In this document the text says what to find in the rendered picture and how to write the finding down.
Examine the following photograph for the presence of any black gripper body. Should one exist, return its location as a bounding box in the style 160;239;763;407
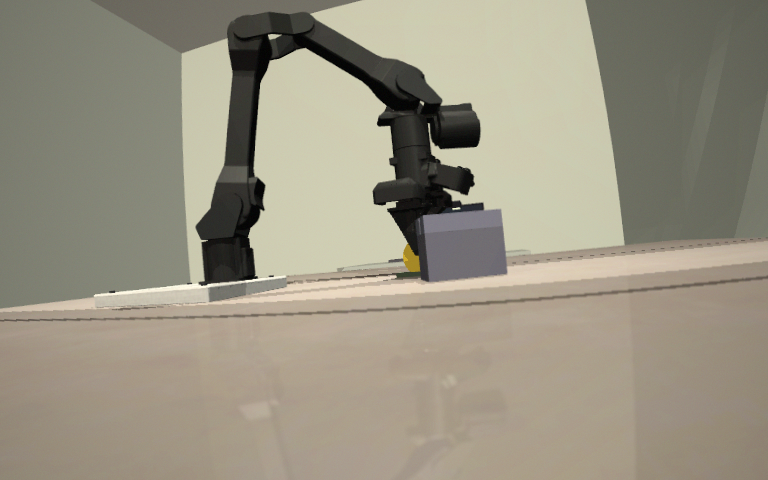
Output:
372;146;452;208

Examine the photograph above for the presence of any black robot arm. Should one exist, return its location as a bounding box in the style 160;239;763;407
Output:
195;12;481;285

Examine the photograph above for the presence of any gold coin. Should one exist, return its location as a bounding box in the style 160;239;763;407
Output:
403;244;420;272

